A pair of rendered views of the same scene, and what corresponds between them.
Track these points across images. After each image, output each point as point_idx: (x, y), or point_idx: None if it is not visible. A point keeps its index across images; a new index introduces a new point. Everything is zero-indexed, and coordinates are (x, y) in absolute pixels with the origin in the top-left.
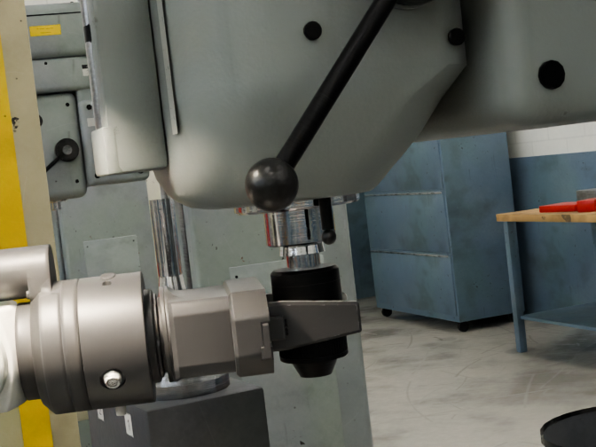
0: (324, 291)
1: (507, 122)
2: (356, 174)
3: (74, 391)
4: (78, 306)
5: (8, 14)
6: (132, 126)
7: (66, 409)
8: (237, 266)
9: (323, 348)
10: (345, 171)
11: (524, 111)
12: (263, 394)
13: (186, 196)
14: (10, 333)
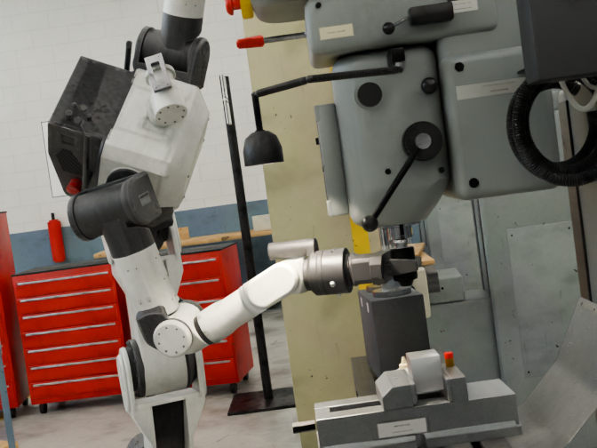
0: (405, 256)
1: (461, 198)
2: (410, 216)
3: (321, 287)
4: (322, 260)
5: None
6: (337, 200)
7: (319, 293)
8: (512, 228)
9: (405, 276)
10: (405, 215)
11: (465, 196)
12: (423, 297)
13: (355, 223)
14: (300, 268)
